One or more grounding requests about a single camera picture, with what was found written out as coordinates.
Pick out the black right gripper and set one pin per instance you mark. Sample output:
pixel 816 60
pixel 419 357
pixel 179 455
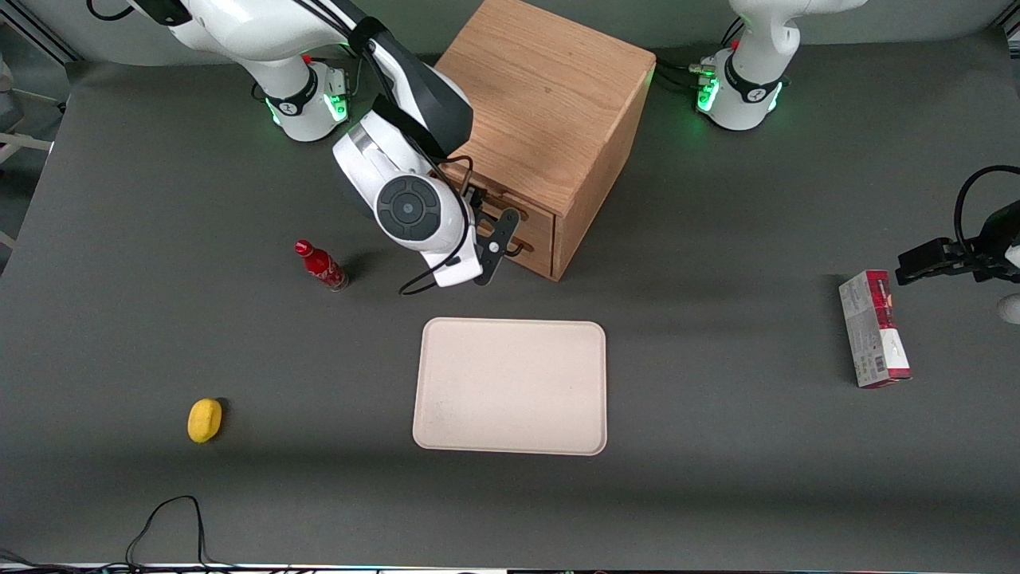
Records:
pixel 472 199

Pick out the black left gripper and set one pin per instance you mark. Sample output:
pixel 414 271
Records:
pixel 999 237

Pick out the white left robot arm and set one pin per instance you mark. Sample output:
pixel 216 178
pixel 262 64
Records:
pixel 753 72

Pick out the wooden drawer cabinet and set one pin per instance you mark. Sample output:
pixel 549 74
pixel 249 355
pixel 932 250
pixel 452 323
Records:
pixel 550 88

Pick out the red and grey carton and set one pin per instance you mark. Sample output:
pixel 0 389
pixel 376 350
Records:
pixel 872 335

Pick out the red cola bottle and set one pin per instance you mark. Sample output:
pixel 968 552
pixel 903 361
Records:
pixel 321 265

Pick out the beige plastic tray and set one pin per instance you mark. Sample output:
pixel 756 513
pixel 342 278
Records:
pixel 510 387

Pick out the yellow lemon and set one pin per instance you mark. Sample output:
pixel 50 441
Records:
pixel 205 420

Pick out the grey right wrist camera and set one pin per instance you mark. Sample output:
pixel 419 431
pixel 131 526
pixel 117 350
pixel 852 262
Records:
pixel 496 251

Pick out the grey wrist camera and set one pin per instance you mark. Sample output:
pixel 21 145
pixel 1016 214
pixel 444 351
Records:
pixel 1012 308
pixel 496 251

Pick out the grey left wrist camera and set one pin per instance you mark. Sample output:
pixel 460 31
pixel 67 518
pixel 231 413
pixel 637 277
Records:
pixel 1012 308

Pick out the aluminium frame rail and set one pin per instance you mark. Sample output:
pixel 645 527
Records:
pixel 40 32

